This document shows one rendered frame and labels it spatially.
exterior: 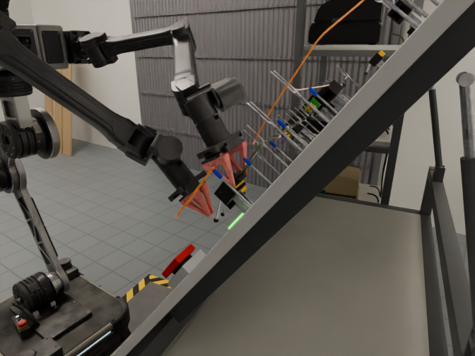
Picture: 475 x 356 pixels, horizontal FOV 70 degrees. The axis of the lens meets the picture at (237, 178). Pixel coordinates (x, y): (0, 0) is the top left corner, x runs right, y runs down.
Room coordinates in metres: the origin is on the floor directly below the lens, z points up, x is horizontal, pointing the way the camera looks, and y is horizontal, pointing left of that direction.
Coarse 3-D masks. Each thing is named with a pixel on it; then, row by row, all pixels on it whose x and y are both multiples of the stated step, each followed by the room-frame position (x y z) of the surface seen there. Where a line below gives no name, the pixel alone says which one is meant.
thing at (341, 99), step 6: (330, 84) 0.81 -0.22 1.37; (336, 84) 0.82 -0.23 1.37; (342, 84) 0.86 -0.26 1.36; (324, 90) 0.81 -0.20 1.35; (330, 90) 0.80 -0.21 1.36; (336, 90) 0.80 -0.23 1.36; (324, 96) 0.82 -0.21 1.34; (330, 96) 0.82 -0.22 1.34; (336, 96) 0.81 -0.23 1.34; (342, 96) 0.81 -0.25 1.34; (336, 102) 0.81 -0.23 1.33; (342, 102) 0.82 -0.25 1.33
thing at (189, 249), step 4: (188, 248) 0.49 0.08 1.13; (192, 248) 0.50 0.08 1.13; (184, 252) 0.48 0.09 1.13; (188, 252) 0.49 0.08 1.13; (176, 256) 0.47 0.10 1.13; (180, 256) 0.47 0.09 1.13; (184, 256) 0.47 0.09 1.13; (188, 256) 0.49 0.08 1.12; (172, 260) 0.46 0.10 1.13; (176, 260) 0.46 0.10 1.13; (180, 260) 0.46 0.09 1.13; (184, 260) 0.48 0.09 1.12; (188, 260) 0.48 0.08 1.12; (172, 264) 0.46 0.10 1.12; (176, 264) 0.46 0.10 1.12; (180, 264) 0.47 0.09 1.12; (168, 268) 0.47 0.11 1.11; (172, 268) 0.46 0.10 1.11; (176, 268) 0.47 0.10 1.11; (164, 272) 0.47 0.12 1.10; (168, 272) 0.47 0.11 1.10; (172, 272) 0.48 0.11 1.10; (176, 272) 0.47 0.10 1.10; (164, 276) 0.47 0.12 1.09; (168, 276) 0.47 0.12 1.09
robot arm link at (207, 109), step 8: (208, 88) 0.75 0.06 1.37; (192, 96) 0.74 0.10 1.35; (200, 96) 0.72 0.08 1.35; (208, 96) 0.73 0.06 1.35; (216, 96) 0.74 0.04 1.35; (184, 104) 0.72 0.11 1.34; (192, 104) 0.71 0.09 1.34; (200, 104) 0.71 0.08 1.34; (208, 104) 0.72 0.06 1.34; (216, 104) 0.75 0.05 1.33; (192, 112) 0.71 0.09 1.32; (200, 112) 0.71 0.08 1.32; (208, 112) 0.71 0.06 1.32; (216, 112) 0.73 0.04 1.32; (192, 120) 0.72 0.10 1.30; (200, 120) 0.71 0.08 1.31
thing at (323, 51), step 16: (304, 0) 1.60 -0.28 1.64; (416, 0) 1.42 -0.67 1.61; (304, 16) 1.61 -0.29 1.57; (304, 32) 1.62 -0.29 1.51; (304, 48) 1.63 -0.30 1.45; (320, 48) 1.60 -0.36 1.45; (336, 48) 1.57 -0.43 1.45; (352, 48) 1.54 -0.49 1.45; (368, 48) 1.52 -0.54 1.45; (384, 48) 1.49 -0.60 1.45; (320, 64) 2.11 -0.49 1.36; (320, 80) 2.11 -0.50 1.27; (400, 128) 1.41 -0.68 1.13; (384, 144) 1.47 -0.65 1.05; (288, 160) 1.61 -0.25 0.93; (368, 192) 1.83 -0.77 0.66; (384, 192) 1.42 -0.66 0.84
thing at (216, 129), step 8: (208, 120) 0.71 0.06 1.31; (216, 120) 0.71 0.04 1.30; (200, 128) 0.71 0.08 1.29; (208, 128) 0.70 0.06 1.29; (216, 128) 0.71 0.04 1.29; (224, 128) 0.72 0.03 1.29; (208, 136) 0.70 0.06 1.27; (216, 136) 0.70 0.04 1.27; (224, 136) 0.71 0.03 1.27; (232, 136) 0.72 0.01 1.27; (208, 144) 0.71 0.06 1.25; (216, 144) 0.69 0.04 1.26; (200, 152) 0.70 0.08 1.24; (216, 152) 0.67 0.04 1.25
